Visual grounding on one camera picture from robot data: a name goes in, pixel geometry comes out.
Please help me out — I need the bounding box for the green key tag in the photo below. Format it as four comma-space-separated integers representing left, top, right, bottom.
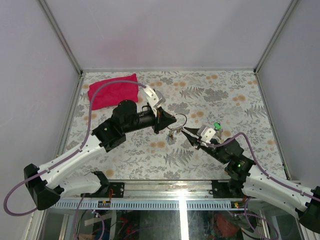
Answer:
213, 122, 222, 131

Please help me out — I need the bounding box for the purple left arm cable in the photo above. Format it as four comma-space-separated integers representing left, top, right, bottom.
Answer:
3, 81, 150, 216

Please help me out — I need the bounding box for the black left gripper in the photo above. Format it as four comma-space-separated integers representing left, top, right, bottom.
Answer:
124, 106, 178, 135

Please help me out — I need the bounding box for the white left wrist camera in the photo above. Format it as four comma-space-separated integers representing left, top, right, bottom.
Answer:
143, 85, 166, 116

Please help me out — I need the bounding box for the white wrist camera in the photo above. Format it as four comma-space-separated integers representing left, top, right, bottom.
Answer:
196, 125, 216, 144
143, 85, 166, 116

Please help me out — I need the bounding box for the metal mounting rail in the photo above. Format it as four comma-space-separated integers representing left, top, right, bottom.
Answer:
111, 180, 234, 200

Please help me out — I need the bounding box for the red cloth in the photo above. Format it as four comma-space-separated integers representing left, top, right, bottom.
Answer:
87, 73, 139, 111

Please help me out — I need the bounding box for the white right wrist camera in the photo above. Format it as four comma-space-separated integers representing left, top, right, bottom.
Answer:
196, 125, 216, 144

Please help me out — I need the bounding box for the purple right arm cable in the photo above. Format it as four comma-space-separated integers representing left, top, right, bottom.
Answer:
207, 132, 320, 202

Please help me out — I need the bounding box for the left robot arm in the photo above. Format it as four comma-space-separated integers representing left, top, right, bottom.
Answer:
23, 100, 177, 211

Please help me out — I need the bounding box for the large metal keyring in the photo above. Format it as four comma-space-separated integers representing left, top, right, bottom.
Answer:
166, 113, 188, 145

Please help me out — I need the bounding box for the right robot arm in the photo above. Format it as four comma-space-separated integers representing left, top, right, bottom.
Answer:
182, 125, 320, 233

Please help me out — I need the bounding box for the slotted cable duct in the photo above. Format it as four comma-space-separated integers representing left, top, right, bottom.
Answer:
52, 199, 242, 211

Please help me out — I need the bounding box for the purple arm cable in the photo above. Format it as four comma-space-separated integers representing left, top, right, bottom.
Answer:
207, 132, 320, 202
3, 81, 150, 216

